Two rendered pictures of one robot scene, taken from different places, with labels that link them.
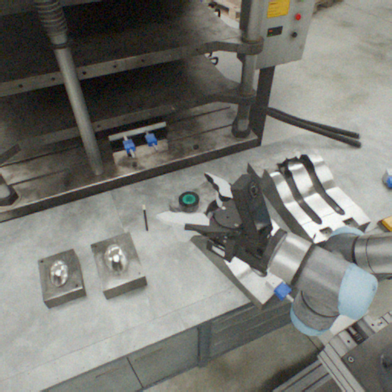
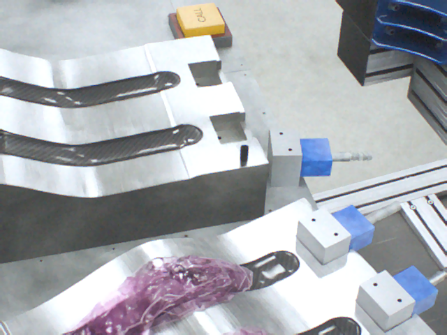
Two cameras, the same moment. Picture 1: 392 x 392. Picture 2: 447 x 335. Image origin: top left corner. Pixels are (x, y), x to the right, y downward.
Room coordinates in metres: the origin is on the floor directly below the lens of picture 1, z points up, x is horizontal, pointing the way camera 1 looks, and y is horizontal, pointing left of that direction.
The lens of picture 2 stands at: (0.65, 0.34, 1.60)
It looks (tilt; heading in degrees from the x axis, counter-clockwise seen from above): 44 degrees down; 276
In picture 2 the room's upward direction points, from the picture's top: 3 degrees clockwise
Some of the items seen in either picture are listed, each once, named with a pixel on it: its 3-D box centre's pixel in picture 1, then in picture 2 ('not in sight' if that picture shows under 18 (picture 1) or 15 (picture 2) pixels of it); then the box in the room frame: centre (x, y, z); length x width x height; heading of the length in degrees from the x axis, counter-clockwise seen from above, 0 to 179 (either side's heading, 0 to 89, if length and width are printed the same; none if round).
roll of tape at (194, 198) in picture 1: (189, 201); not in sight; (0.84, 0.03, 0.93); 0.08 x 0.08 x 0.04
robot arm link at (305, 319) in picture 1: (319, 299); not in sight; (0.26, -0.22, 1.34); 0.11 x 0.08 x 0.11; 145
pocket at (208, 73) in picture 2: (348, 226); (209, 84); (0.77, -0.58, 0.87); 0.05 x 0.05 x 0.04; 23
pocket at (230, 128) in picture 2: (325, 235); (232, 138); (0.72, -0.48, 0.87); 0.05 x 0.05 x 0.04; 23
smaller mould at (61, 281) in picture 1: (61, 277); not in sight; (0.57, 0.48, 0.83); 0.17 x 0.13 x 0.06; 23
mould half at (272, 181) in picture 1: (304, 189); (38, 139); (0.96, -0.45, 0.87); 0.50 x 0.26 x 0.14; 23
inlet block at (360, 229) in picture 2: not in sight; (355, 227); (0.57, -0.37, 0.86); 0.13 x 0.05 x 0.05; 40
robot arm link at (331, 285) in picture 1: (333, 282); not in sight; (0.25, -0.21, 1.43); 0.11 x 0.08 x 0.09; 55
